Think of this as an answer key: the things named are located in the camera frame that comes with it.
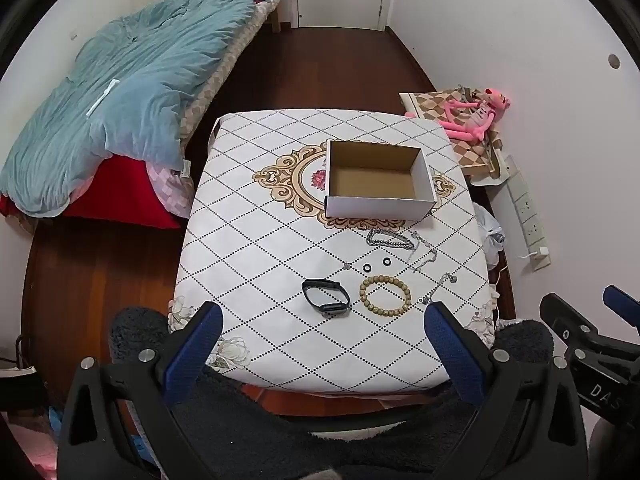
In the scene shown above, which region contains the silver pendant necklace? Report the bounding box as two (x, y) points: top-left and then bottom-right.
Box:
(422, 271), (460, 306)

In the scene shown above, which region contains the wooden bead bracelet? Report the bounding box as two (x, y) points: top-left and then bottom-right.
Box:
(358, 273), (414, 318)

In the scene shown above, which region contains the silver chain bracelet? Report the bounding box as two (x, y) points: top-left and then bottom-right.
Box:
(365, 227), (418, 252)

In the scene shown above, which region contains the thin silver necklace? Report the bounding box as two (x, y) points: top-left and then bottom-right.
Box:
(409, 231), (442, 276)

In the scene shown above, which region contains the black smart band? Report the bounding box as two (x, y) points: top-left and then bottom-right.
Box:
(302, 278), (350, 316)

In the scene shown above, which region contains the cardboard box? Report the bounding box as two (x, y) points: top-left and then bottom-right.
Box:
(324, 140), (437, 221)

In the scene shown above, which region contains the white charger plug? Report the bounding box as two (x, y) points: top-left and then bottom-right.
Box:
(521, 246), (550, 260)

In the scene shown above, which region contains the white power strip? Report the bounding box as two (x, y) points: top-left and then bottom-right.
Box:
(506, 155), (551, 272)

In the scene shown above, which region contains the white plastic bag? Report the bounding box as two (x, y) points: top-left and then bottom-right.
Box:
(473, 204), (506, 270)

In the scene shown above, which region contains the checkered brown cushion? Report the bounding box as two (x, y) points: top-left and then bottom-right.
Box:
(399, 86), (511, 179)

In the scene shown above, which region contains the white patterned tablecloth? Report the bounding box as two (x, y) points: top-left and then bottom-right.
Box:
(168, 108), (495, 396)

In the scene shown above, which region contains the bed with red sheet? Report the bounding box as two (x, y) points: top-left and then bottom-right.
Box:
(0, 0), (284, 231)

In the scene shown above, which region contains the pink panther plush toy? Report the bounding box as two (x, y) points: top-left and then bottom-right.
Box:
(399, 87), (511, 144)

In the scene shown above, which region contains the teal blue quilt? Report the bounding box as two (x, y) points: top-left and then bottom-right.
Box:
(0, 0), (284, 219)

